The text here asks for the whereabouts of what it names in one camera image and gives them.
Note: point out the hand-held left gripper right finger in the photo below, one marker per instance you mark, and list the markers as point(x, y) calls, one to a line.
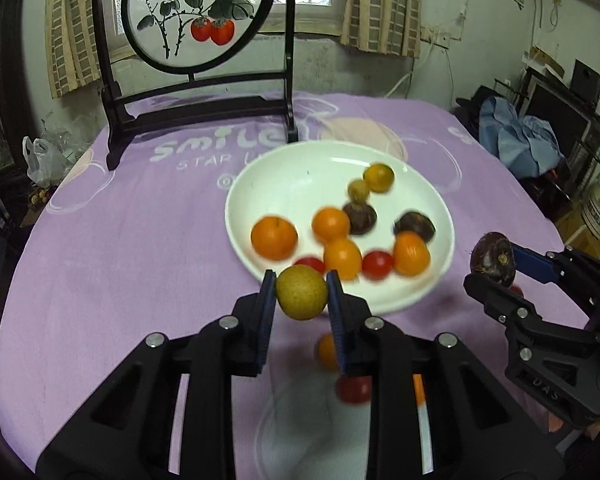
point(336, 320)

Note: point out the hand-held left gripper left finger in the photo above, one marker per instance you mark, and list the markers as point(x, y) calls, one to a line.
point(266, 310)

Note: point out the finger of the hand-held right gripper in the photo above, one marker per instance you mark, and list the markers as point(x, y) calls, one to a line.
point(535, 265)
point(500, 302)

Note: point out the small green round fruit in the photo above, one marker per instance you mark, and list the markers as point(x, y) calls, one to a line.
point(358, 190)
point(301, 292)

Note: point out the dark brown water chestnut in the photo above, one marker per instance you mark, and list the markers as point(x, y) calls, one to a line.
point(414, 225)
point(359, 217)
point(492, 257)

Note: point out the small orange mandarin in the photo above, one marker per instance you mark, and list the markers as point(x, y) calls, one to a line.
point(343, 258)
point(331, 223)
point(411, 253)

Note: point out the red cherry tomato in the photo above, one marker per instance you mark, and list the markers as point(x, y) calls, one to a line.
point(353, 389)
point(378, 265)
point(310, 263)

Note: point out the large orange mandarin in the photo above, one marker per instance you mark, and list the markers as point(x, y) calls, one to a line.
point(419, 390)
point(274, 237)

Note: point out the white oval plate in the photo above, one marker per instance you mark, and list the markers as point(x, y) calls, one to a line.
point(280, 185)

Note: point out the green-tinged mandarin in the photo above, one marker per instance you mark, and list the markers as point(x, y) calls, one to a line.
point(378, 177)

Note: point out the dark red plum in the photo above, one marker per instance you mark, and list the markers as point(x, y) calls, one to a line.
point(518, 290)

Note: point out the medium orange mandarin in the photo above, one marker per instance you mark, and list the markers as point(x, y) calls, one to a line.
point(326, 352)

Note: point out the blue cloth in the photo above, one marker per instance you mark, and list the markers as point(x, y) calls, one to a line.
point(520, 140)

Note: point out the purple tablecloth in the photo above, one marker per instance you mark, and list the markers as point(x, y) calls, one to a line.
point(130, 260)

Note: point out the black monitor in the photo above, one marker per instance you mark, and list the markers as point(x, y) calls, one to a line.
point(555, 120)

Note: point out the black speaker box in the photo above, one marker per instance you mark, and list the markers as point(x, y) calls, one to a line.
point(587, 80)

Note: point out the white plastic bag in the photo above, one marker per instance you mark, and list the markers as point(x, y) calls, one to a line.
point(45, 162)

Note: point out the round painted screen on stand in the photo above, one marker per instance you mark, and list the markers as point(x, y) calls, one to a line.
point(230, 45)

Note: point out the beige checked curtain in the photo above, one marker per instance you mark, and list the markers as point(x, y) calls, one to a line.
point(380, 5)
point(72, 35)

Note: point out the wall power outlet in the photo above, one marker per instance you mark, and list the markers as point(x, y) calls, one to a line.
point(437, 40)

